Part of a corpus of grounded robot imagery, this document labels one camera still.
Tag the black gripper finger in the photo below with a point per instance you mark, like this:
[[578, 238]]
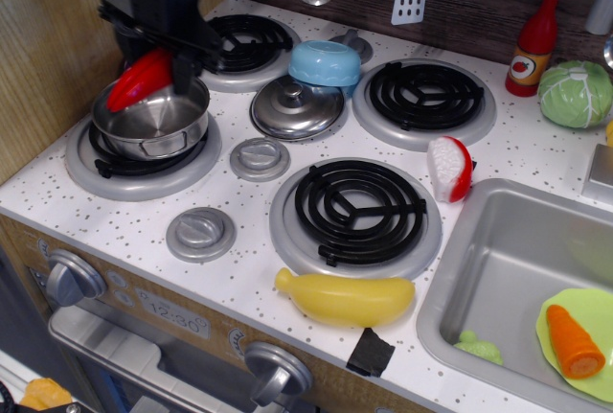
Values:
[[185, 67], [132, 44]]

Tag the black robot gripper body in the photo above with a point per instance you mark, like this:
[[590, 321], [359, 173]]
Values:
[[175, 25]]

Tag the red toy chili pepper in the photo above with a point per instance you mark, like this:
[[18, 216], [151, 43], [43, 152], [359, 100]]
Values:
[[146, 75]]

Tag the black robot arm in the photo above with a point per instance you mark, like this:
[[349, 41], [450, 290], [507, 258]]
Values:
[[174, 25]]

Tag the small steel pan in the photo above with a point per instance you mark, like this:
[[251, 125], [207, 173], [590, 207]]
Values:
[[160, 126]]

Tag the steel pot lid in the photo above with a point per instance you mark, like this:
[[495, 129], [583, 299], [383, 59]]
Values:
[[291, 110]]

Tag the upper grey stovetop knob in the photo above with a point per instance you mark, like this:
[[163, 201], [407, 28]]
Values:
[[260, 159]]

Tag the grey stovetop knob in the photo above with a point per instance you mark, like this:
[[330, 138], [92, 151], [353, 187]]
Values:
[[200, 235], [260, 159], [352, 39]]

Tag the light blue bowl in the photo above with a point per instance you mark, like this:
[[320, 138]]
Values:
[[325, 63]]

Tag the lower grey stovetop knob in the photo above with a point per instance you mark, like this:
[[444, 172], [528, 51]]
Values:
[[200, 235]]

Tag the back grey stovetop knob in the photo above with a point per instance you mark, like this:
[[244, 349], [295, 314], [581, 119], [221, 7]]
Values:
[[352, 39]]

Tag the front right stove burner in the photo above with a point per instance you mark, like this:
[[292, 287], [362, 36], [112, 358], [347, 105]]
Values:
[[355, 218]]

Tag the back right stove burner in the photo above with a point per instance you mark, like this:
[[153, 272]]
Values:
[[407, 103]]

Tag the left silver oven dial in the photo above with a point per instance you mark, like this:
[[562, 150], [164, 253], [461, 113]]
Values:
[[72, 279]]

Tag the silver oven dial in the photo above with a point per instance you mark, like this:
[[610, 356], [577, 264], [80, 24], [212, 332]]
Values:
[[277, 372], [72, 279]]

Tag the oven clock display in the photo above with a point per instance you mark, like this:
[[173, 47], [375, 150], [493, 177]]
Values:
[[176, 315]]

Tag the red white radish slice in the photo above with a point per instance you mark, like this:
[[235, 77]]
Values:
[[450, 169]]

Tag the yellow toy banana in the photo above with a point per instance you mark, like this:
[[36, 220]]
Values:
[[347, 302]]

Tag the right silver oven dial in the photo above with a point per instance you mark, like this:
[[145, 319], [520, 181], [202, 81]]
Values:
[[277, 372]]

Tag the red ketchup bottle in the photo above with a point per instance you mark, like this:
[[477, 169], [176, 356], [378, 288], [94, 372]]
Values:
[[533, 51]]

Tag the orange object bottom left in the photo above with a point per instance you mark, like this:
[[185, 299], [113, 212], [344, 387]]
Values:
[[41, 394]]

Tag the silver sink basin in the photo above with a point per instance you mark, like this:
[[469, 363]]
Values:
[[512, 248]]

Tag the green toy cabbage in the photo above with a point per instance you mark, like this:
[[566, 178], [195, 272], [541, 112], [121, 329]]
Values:
[[575, 94]]

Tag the green toy vegetable piece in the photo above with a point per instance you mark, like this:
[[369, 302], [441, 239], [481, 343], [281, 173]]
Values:
[[470, 342]]

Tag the light green plate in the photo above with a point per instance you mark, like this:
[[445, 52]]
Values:
[[592, 308]]

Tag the orange toy carrot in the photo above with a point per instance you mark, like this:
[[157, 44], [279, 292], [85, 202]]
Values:
[[577, 355]]

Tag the silver oven door handle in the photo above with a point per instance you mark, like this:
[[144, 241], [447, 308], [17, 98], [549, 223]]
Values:
[[151, 376]]

